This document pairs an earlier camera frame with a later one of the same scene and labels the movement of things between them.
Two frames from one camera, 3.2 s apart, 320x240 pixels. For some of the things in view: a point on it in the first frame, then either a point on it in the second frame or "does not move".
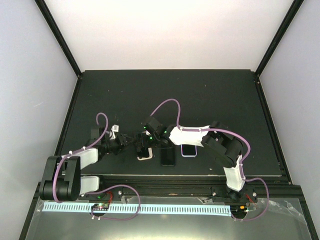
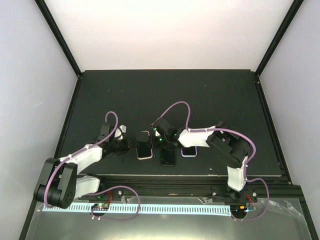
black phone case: [168, 156] does not move
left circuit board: [100, 207] does not move
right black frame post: [292, 13] does not move
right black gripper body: [150, 142] to [161, 143]
